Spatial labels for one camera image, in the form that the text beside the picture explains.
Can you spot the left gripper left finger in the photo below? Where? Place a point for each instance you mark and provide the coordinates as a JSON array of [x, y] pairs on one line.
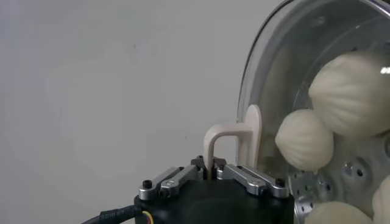
[[176, 179]]

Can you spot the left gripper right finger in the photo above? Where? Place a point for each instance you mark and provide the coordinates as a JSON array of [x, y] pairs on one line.
[[246, 181]]

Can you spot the white steamed baozi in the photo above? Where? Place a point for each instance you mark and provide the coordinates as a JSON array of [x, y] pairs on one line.
[[350, 94], [338, 214], [382, 201], [304, 140]]

